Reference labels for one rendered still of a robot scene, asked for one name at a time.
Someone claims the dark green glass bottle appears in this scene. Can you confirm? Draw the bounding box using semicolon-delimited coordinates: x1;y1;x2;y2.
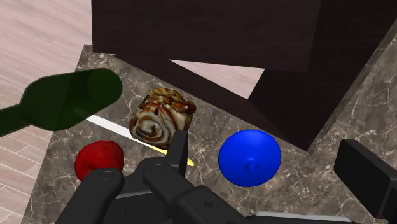
0;68;123;137

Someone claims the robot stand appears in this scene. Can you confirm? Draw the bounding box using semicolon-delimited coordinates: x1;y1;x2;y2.
91;0;397;151

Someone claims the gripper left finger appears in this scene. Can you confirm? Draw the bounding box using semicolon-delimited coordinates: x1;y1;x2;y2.
55;130;249;224

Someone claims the blue round knobbed lid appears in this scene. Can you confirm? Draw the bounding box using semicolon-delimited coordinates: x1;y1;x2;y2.
218;129;282;188

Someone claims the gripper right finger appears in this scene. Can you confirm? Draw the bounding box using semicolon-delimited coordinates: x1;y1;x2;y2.
333;139;397;223

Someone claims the red apple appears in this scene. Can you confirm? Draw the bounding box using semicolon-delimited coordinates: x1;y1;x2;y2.
74;140;125;182

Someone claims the cinnamon roll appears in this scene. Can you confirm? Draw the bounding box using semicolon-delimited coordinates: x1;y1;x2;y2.
129;87;197;150

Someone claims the yellow-handled knife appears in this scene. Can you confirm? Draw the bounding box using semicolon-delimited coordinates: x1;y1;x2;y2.
86;115;195;167

